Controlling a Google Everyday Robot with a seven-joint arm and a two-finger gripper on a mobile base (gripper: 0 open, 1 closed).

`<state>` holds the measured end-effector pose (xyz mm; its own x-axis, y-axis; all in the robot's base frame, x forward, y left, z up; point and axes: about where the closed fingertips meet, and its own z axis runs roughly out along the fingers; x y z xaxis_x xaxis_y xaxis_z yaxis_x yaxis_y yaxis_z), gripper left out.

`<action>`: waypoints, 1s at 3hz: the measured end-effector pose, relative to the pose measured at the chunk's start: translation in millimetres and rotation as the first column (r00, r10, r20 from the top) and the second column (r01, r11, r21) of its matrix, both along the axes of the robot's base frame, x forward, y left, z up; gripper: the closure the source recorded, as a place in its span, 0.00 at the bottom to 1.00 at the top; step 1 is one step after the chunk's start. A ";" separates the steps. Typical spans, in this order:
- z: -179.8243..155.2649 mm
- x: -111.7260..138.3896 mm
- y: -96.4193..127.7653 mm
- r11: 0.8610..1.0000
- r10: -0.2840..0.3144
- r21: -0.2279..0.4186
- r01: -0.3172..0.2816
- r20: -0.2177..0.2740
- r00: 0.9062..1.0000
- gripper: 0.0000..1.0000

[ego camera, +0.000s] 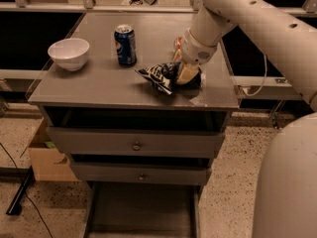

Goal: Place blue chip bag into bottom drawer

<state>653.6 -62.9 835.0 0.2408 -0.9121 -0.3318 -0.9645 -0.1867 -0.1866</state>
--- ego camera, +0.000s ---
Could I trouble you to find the blue chip bag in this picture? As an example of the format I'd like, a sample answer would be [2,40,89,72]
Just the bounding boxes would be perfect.
[136,61,202,95]

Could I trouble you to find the black floor bar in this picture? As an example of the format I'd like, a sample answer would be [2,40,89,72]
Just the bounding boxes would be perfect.
[6,168,34,216]

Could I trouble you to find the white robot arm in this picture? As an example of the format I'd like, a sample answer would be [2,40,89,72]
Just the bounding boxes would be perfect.
[180,0,317,238]

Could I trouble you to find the orange soda can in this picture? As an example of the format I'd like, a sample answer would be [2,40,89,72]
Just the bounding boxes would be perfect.
[173,37,182,52]

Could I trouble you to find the metal railing frame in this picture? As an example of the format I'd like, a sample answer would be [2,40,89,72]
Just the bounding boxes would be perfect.
[0,0,317,18]

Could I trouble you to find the black floor cable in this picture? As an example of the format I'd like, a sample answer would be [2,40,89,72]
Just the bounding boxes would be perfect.
[0,142,53,238]

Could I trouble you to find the top grey drawer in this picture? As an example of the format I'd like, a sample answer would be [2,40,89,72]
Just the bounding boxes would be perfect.
[47,127,224,158]

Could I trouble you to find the bottom grey drawer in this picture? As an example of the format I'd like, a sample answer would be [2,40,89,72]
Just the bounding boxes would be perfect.
[81,182,201,238]

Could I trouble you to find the cardboard box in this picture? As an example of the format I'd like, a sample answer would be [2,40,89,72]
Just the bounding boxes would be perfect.
[28,119,77,181]

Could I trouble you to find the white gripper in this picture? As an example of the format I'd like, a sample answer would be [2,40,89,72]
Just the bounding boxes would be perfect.
[173,29,217,85]

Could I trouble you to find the white cable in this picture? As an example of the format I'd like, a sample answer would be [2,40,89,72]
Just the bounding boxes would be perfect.
[241,53,268,98]

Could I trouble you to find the white ceramic bowl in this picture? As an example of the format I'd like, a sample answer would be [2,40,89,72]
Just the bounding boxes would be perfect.
[48,38,90,71]

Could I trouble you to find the grey drawer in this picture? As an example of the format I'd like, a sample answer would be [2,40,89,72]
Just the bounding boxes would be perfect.
[70,162,210,185]
[81,182,201,238]
[47,127,224,158]

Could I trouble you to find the middle grey drawer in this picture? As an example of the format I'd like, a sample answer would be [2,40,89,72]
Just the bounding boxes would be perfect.
[70,162,210,185]

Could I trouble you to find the grey drawer cabinet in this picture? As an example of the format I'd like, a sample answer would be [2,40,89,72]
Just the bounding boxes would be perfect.
[27,12,240,238]

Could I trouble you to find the blue Pepsi can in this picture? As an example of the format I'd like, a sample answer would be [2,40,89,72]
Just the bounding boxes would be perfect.
[114,24,137,66]

